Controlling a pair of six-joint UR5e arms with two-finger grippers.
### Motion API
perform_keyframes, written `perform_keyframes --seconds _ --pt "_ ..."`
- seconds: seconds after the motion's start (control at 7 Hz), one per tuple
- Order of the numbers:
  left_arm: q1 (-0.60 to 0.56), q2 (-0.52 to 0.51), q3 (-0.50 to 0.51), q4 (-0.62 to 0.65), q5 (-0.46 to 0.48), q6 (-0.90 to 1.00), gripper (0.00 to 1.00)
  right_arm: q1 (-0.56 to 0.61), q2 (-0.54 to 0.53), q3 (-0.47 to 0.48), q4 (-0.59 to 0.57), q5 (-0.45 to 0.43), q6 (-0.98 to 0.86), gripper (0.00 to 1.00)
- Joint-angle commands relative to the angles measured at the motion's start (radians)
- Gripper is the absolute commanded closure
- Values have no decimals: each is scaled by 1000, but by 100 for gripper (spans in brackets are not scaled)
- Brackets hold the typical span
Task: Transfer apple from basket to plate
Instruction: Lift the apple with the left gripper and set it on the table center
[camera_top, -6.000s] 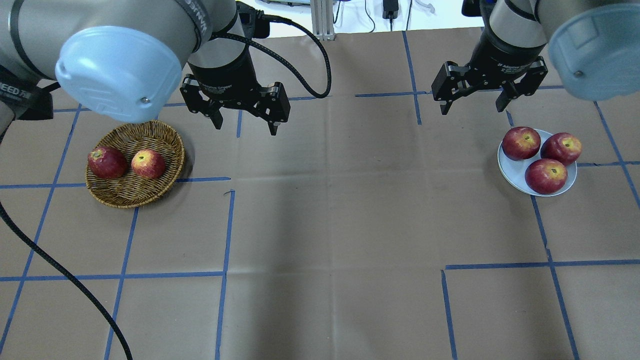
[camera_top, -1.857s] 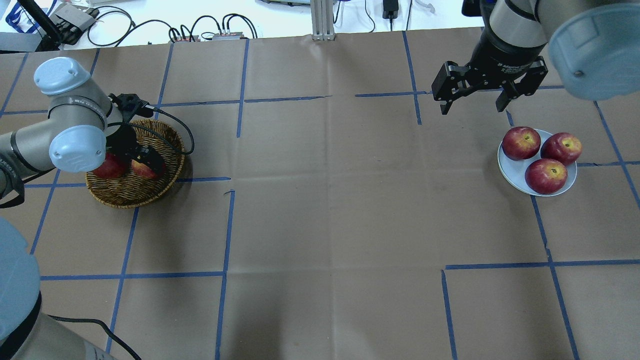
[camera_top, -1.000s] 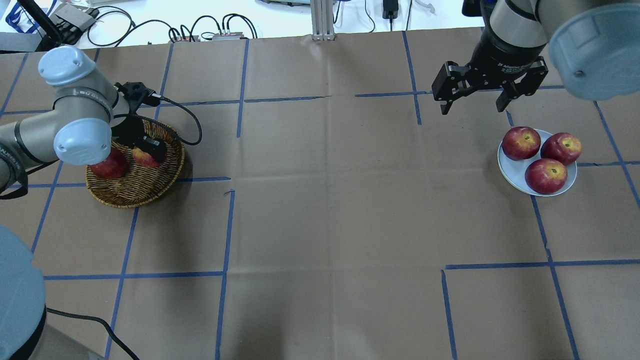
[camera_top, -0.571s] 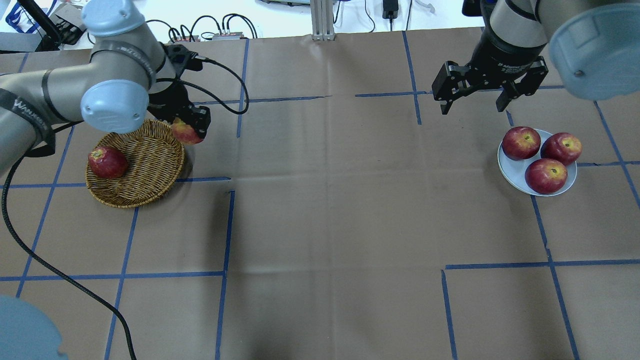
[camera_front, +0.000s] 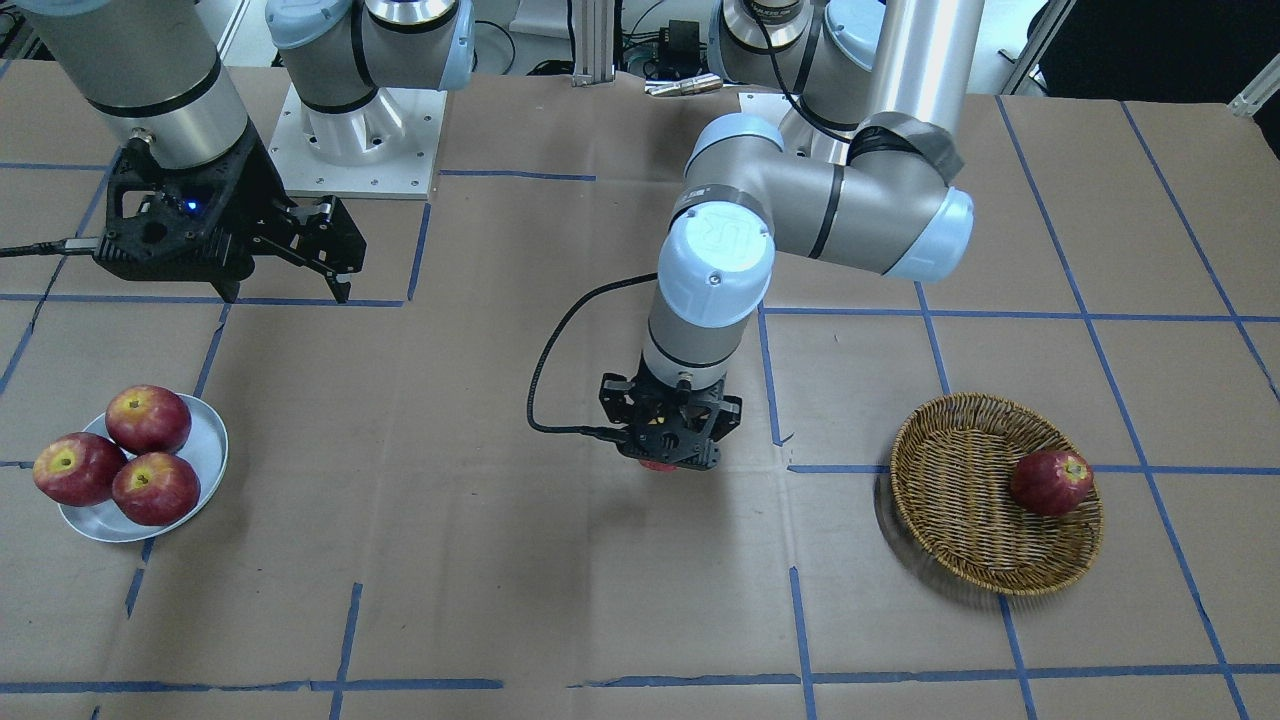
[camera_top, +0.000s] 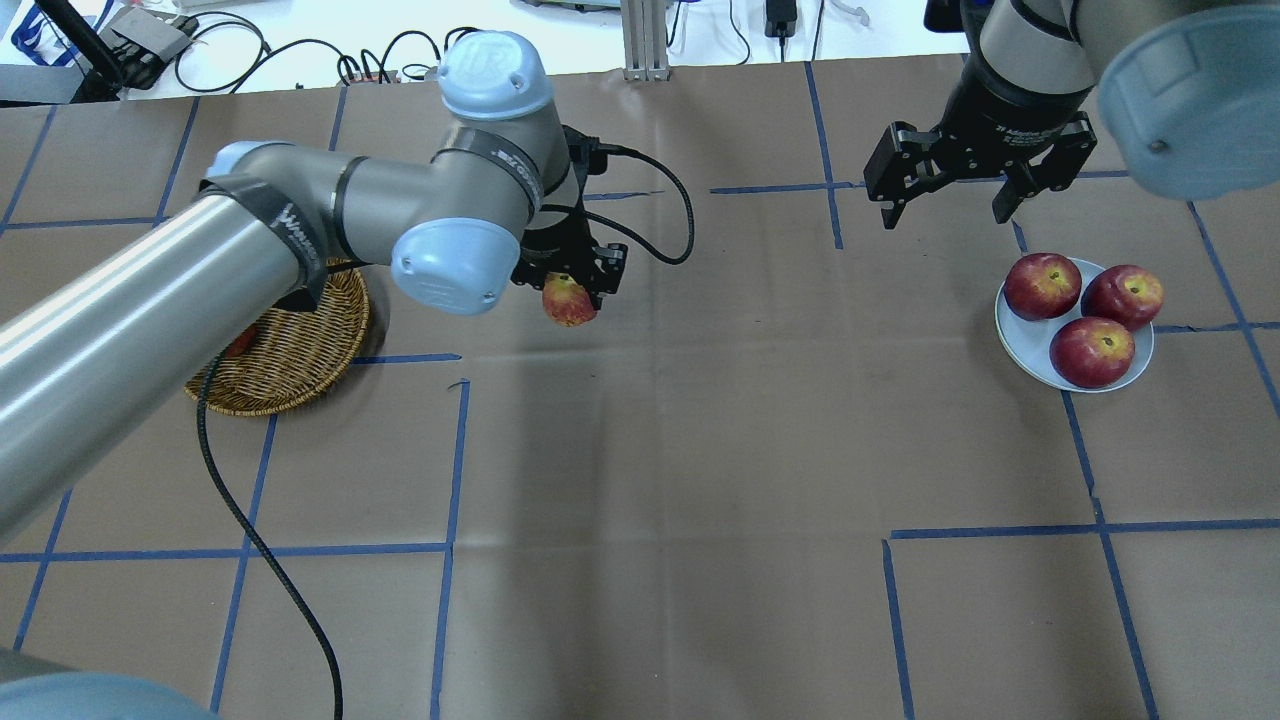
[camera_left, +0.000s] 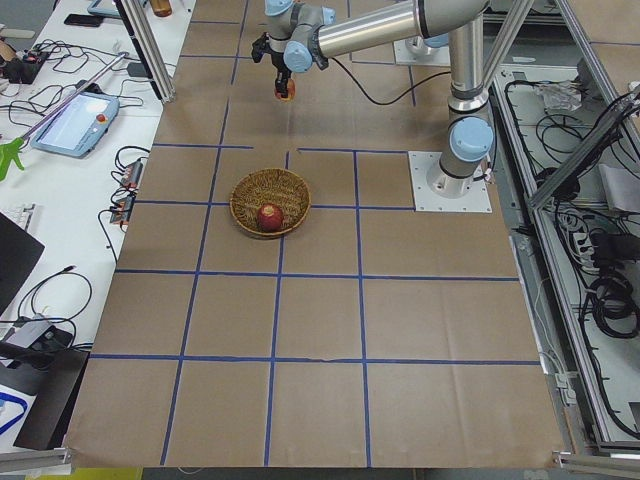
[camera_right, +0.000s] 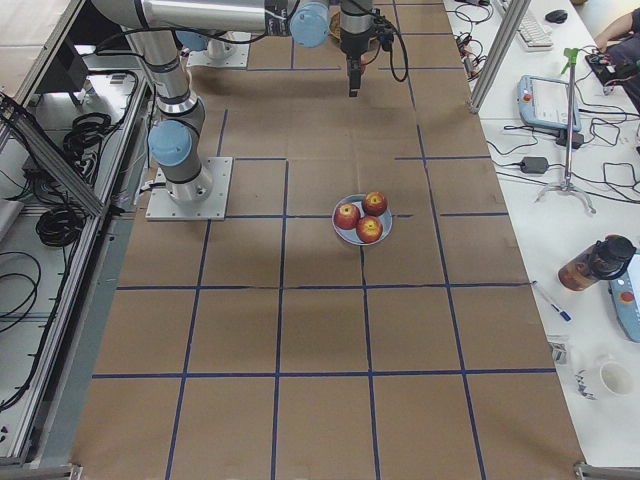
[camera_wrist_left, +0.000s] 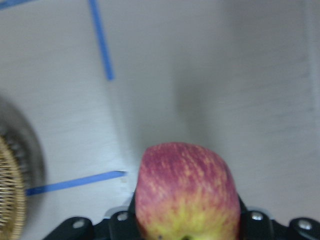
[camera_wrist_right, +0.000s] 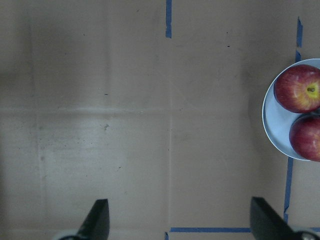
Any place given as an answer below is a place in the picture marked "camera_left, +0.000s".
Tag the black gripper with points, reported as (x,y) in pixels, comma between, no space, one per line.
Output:
(279,62)

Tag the orange fruit piece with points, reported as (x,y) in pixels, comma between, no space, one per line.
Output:
(285,90)

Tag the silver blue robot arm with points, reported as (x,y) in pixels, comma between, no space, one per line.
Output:
(300,36)

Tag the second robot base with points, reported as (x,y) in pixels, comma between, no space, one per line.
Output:
(432,51)

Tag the woven wicker basket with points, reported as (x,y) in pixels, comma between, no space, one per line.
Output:
(278,186)

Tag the red apple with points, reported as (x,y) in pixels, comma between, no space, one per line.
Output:
(270,217)

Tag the black smartphone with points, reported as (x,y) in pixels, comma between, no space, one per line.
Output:
(89,21)

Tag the teach pendant tablet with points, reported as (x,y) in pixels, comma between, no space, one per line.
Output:
(77,128)

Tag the brown paper table cover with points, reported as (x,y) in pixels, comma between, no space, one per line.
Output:
(370,336)

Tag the green grabber stick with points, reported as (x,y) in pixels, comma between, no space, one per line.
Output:
(10,152)

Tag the black laptop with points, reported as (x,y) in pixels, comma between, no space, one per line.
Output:
(20,253)

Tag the aluminium frame post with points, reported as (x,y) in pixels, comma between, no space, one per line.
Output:
(140,33)

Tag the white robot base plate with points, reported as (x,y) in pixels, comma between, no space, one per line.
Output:
(435,192)

